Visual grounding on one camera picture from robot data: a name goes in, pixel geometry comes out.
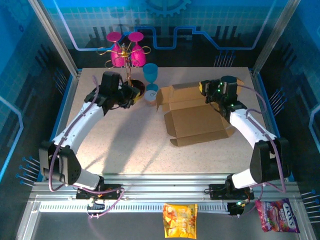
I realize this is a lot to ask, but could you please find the brown cardboard paper box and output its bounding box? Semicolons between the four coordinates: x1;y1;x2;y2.
155;77;245;148

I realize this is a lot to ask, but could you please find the small brown jar white lid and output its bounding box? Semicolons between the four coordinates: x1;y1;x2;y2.
145;89;159;107

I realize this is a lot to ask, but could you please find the blue plastic goblet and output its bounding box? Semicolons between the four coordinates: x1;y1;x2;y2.
142;62;160;92

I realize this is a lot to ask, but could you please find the yellow snack bag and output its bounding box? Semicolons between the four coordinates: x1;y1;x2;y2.
162;202;199;240

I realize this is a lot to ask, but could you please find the purple candy bag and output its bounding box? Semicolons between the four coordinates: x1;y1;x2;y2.
254;198;301;234

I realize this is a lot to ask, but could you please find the gold wire glass rack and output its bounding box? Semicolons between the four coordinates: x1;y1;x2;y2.
96;42;152;102

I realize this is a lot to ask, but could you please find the aluminium frame post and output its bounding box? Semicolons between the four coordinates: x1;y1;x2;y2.
249;0;302;76
26;0;82;77

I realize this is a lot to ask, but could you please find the aluminium frame rail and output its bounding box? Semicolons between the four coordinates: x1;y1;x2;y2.
29;173;301;201

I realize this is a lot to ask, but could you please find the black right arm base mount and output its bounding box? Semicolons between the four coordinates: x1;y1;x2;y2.
208;183;256;201

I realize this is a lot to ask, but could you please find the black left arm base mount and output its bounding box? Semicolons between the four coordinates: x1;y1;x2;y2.
74;183;124;201

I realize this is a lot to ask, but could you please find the white slotted cable duct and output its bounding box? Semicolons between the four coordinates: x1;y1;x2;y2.
38;202;231;214

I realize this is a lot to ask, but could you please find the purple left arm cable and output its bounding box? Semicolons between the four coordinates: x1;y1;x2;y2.
48;74;126;221

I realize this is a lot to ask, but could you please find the black controller box with wires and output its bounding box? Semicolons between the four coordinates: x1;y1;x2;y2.
226;200;248;218

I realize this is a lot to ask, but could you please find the small wired connector board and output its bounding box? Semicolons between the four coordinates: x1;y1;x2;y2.
86;198;106;220

